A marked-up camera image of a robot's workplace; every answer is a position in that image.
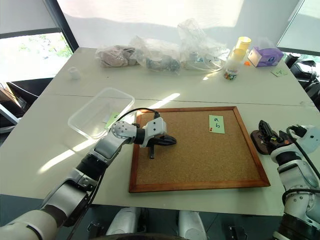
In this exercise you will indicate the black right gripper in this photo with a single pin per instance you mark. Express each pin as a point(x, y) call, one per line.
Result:
point(281, 140)

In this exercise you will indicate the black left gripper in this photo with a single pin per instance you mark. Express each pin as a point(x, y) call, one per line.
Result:
point(158, 141)

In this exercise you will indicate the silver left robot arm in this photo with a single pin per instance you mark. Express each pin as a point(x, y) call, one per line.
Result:
point(105, 147)

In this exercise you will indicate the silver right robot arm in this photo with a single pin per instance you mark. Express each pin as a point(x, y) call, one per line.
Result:
point(297, 175)

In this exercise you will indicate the dark brown oval tray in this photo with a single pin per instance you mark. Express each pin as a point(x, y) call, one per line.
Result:
point(260, 146)

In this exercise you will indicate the green note with handwriting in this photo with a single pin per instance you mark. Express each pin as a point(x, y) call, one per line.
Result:
point(112, 119)
point(217, 122)
point(279, 72)

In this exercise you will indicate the clear jar of coloured pushpins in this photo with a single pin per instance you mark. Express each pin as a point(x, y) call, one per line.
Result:
point(231, 72)

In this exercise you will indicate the clear plastic box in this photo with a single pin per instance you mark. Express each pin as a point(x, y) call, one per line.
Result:
point(100, 112)

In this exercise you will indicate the purple tissue box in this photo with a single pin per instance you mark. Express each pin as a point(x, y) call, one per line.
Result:
point(267, 57)

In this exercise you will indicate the wood framed cork board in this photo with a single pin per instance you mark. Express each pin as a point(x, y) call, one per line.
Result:
point(197, 155)

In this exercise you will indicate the small orange object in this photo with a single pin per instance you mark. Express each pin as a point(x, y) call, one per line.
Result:
point(247, 64)

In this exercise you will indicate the black chair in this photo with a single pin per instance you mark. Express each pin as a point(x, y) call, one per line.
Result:
point(303, 72)

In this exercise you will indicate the short yellow cup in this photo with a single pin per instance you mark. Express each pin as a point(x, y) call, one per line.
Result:
point(238, 54)

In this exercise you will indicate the plastic bag with grey items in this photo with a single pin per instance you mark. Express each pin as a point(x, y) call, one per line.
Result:
point(157, 58)

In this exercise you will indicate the white robot leg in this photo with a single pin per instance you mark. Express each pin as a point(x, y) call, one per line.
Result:
point(191, 225)
point(123, 221)

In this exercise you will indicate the tall yellow cup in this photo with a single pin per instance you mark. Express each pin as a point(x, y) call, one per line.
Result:
point(243, 43)

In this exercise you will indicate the plastic bag with white items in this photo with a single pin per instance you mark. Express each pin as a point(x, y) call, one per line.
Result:
point(197, 47)

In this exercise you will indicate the plastic bag with pink cloth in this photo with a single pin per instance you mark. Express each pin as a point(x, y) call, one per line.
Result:
point(115, 56)

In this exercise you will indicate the small white jar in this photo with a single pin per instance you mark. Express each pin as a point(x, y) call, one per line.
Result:
point(74, 73)

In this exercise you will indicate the dark furniture by window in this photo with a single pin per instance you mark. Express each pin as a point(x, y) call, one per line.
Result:
point(17, 97)

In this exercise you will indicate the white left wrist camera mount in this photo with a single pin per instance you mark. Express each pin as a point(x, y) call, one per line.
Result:
point(156, 128)

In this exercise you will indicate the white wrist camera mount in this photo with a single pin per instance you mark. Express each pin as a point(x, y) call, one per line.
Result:
point(311, 137)
point(156, 128)

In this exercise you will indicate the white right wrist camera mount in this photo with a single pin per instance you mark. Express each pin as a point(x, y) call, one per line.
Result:
point(311, 137)

